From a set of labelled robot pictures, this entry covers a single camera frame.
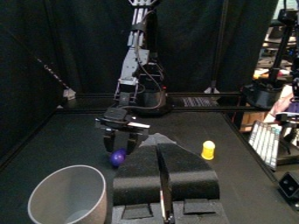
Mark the grey bowl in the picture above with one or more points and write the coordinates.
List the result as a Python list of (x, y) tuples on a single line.
[(68, 195)]

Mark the striped vent grille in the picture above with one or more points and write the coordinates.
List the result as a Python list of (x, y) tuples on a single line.
[(198, 101)]

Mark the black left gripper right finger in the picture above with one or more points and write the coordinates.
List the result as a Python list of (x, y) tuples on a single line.
[(190, 175)]

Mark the yellow toy cup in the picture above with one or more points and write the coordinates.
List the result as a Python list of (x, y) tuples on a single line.
[(208, 150)]

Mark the white frame foot bracket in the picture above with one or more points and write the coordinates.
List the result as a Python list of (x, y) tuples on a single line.
[(69, 94)]

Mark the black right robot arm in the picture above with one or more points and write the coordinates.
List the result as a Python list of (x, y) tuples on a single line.
[(137, 58)]

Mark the black cloth curtain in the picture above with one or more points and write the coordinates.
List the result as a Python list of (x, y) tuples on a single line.
[(77, 43)]

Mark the black corner bracket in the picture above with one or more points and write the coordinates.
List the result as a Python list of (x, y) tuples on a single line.
[(289, 189)]

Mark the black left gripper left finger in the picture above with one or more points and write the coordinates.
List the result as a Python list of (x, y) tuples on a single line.
[(136, 178)]

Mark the black metal frame post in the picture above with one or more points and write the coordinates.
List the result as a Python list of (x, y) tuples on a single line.
[(219, 43)]

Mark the striped flat panel box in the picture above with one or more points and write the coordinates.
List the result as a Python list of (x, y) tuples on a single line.
[(265, 143)]

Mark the purple toy eggplant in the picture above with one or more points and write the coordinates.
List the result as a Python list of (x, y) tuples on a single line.
[(116, 157)]

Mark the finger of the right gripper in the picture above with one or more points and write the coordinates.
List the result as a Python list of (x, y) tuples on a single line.
[(108, 140), (132, 143)]

